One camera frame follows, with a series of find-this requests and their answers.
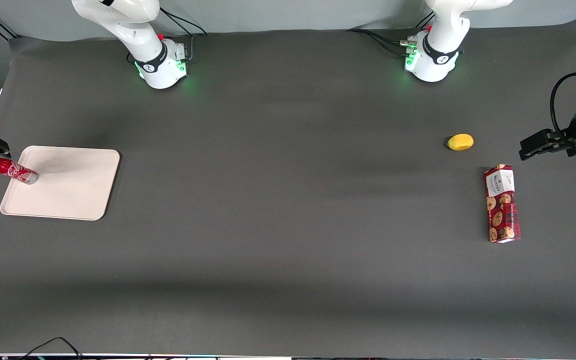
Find black left base cables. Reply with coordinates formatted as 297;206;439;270
345;27;419;59

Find black table edge cable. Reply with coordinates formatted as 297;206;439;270
18;337;85;360

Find black base cables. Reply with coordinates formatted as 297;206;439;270
345;27;419;59
159;7;209;65

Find red coke bottle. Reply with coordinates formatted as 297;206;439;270
0;155;39;185

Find red cookie box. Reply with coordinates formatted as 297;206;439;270
483;164;522;244

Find yellow lemon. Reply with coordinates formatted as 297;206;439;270
447;133;475;152

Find white rectangular plastic tray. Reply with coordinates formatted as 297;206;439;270
0;145;121;221

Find black right base cables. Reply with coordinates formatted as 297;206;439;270
159;7;209;65

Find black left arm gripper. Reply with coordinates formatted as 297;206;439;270
519;100;576;161

